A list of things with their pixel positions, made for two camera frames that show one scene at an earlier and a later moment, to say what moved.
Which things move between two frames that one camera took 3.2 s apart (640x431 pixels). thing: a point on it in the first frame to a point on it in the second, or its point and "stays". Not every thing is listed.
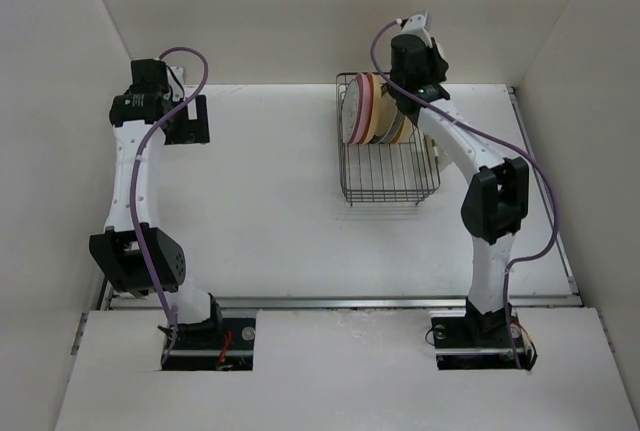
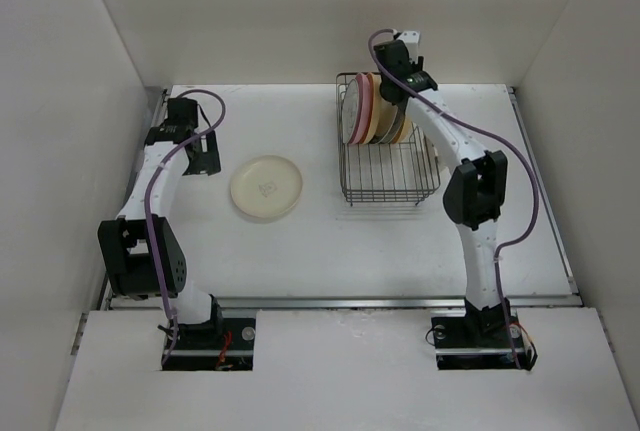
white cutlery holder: (438, 154) stays
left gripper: (192, 131) to (207, 160)
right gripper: (440, 65) to (417, 67)
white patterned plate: (350, 111) stays
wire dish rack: (385, 174) stays
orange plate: (405, 131) stays
